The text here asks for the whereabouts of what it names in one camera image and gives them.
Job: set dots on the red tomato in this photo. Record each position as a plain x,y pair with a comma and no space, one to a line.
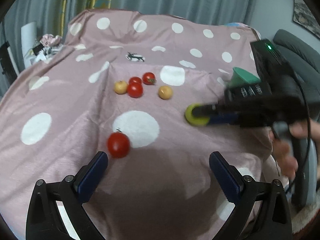
135,90
149,78
118,145
135,79

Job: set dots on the pink polka dot cloth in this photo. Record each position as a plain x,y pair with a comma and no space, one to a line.
58,115

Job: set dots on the green plastic bowl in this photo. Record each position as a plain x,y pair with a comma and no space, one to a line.
242,77

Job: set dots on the grey sofa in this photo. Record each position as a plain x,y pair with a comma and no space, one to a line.
305,62

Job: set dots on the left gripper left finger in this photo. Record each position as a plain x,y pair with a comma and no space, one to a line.
43,218

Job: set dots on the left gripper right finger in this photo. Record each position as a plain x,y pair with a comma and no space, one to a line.
273,220

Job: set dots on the white table lamp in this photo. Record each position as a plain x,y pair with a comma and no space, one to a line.
28,40

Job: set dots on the framed wall picture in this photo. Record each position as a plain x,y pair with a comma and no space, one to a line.
304,17

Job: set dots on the yellow small fruit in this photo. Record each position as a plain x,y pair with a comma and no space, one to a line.
165,92
120,87

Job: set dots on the person right hand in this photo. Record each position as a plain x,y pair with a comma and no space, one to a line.
281,149

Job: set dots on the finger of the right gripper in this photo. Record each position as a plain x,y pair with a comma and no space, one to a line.
209,109
231,119

